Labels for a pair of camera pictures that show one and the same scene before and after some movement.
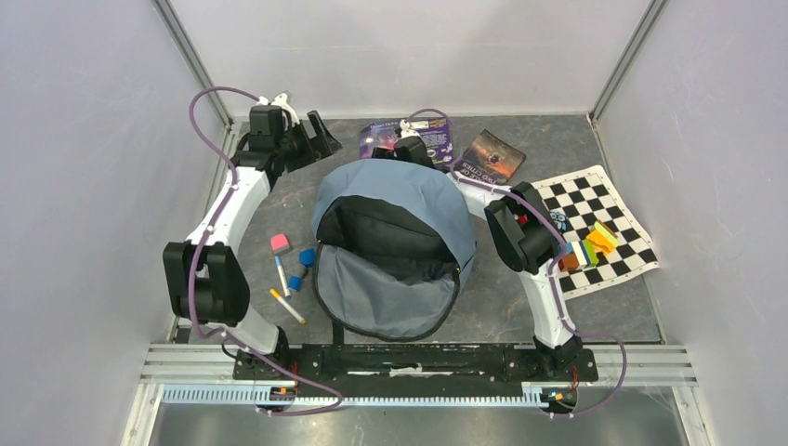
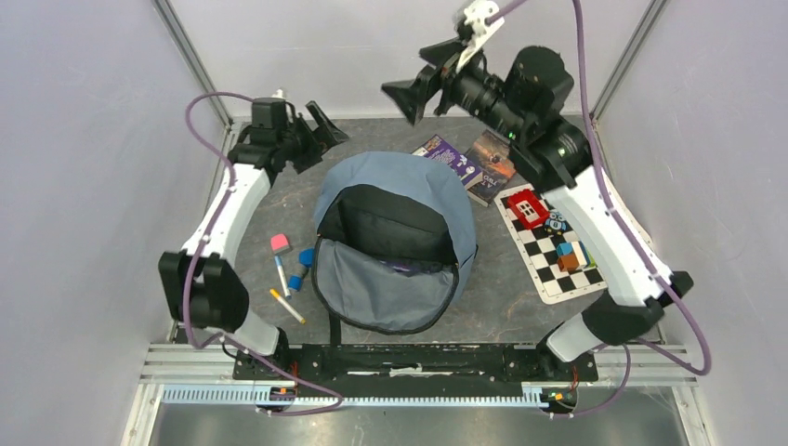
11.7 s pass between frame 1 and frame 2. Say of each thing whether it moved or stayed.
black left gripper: stayed
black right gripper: moved
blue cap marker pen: stayed
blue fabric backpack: stayed
